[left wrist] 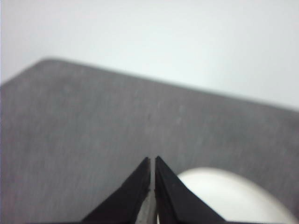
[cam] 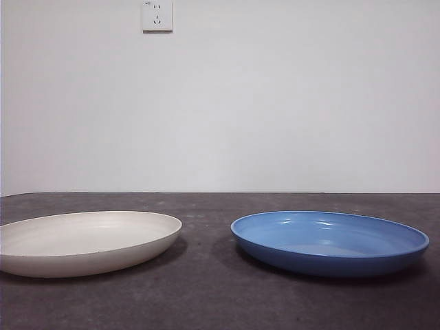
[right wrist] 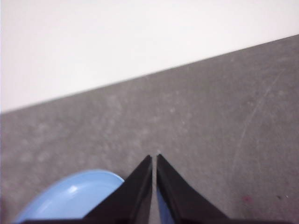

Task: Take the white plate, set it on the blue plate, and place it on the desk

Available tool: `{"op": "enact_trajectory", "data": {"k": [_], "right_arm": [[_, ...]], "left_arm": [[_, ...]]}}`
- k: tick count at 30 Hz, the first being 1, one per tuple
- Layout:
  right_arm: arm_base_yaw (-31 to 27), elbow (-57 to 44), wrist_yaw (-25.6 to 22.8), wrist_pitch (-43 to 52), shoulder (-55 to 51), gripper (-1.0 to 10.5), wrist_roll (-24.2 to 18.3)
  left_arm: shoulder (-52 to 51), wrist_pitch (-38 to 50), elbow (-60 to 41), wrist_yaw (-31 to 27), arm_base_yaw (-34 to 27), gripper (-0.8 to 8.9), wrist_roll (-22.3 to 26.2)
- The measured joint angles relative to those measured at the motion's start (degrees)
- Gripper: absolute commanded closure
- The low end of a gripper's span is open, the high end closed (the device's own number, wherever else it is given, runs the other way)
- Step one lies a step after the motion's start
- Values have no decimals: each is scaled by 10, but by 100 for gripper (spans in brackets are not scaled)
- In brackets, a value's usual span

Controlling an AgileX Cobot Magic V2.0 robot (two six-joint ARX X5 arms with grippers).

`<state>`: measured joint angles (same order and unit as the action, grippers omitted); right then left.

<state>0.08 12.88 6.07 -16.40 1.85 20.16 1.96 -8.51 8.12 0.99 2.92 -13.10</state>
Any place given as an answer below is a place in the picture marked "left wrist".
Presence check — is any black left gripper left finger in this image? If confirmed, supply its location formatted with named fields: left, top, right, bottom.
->
left=80, top=156, right=151, bottom=224

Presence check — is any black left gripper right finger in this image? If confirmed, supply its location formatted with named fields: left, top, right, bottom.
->
left=154, top=155, right=228, bottom=224

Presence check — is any white round plate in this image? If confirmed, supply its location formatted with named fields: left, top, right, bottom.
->
left=156, top=167, right=293, bottom=224

